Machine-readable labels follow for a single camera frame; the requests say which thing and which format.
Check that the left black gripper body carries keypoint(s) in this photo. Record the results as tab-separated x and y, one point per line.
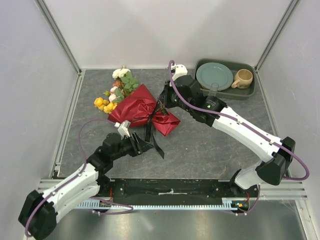
127	147

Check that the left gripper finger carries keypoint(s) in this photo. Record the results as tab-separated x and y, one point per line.
137	140
143	146

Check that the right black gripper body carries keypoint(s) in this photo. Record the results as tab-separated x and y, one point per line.
171	98

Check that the black ribbon gold lettering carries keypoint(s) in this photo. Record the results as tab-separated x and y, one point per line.
150	128

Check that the flower bouquet red paper wrap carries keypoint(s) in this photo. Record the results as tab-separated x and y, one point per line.
129	100

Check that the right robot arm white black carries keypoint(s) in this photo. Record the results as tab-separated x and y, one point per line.
272	151

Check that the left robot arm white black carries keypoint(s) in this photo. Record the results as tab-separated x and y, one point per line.
42	211

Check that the clear glass vase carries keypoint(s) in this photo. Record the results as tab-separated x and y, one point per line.
214	88

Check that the teal ceramic plate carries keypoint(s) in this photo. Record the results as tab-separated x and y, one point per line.
213	72

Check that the dark green tray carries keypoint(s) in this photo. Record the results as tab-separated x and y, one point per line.
230	93

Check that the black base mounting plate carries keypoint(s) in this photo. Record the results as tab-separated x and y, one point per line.
173	192

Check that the beige ceramic mug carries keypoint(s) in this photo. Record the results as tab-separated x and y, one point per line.
242	79

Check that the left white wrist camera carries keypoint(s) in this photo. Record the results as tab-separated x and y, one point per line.
123	128

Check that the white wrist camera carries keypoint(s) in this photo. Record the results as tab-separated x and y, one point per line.
178	70
123	128

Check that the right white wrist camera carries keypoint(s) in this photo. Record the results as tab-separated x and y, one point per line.
178	70

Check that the light blue cable duct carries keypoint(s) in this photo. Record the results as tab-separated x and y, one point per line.
226	205

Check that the right aluminium corner post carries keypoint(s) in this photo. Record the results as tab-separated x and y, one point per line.
293	4

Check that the aluminium corner post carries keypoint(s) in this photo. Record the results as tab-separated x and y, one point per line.
43	7
293	4

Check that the left aluminium corner post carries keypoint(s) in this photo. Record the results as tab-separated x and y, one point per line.
43	7

